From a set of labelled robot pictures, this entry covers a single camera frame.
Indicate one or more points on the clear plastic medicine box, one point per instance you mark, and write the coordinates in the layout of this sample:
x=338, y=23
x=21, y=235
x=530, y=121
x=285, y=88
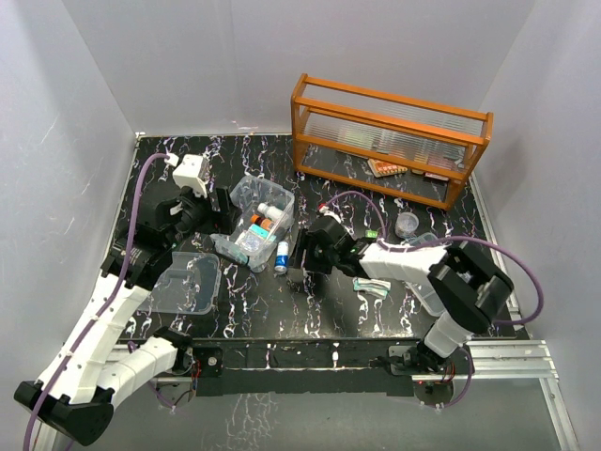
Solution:
x=247, y=195

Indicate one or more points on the brown bottle orange cap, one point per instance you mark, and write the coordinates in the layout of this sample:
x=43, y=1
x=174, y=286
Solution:
x=262, y=222

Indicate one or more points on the clear plastic box lid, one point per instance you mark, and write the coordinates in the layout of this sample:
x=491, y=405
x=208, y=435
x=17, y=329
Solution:
x=189, y=286

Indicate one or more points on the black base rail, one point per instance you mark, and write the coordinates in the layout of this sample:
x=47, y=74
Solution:
x=237, y=366

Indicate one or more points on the small clear round jar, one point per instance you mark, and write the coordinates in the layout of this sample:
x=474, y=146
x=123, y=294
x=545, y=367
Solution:
x=406, y=224

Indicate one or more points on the clear compartment organizer tray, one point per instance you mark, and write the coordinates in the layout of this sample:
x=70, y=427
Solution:
x=425, y=293

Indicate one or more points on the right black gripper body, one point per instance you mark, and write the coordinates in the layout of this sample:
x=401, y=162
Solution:
x=317, y=259

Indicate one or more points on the orange wooden shelf rack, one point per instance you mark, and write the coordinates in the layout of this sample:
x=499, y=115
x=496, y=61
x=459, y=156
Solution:
x=337, y=127

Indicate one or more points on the white medicine bottle green label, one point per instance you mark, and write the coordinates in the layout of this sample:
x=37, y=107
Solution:
x=270, y=212

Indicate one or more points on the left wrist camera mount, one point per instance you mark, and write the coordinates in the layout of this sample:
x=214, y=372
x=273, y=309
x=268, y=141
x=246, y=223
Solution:
x=190, y=171

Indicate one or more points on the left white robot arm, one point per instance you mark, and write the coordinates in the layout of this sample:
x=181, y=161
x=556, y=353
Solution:
x=78, y=393

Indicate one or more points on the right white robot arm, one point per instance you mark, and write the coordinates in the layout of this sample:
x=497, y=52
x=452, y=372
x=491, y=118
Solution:
x=471, y=288

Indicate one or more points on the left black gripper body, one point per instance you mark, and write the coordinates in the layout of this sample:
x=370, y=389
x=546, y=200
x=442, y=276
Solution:
x=198, y=214

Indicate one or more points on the blue header plastic packet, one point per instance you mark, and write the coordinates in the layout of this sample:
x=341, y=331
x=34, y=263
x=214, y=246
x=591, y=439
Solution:
x=251, y=239

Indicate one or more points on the blue white bandage roll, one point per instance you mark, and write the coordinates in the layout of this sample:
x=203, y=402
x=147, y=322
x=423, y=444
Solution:
x=281, y=260

